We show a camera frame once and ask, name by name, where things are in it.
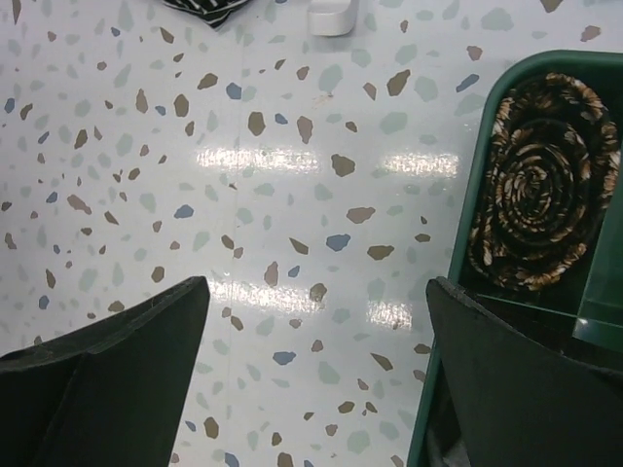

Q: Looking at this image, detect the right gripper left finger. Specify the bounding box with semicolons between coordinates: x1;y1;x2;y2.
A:
1;276;210;466

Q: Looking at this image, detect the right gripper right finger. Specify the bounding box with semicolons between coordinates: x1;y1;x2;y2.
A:
426;277;622;466

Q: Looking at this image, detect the black white striped top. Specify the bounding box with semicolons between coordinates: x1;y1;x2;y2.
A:
163;0;250;29

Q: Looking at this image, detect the green compartment tray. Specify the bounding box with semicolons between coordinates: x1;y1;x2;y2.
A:
408;51;622;466

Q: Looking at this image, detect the brown floral rolled belt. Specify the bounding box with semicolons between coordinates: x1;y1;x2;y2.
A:
466;72;621;292

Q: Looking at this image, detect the white clothes rack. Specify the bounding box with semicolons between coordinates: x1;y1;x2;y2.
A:
307;0;359;37

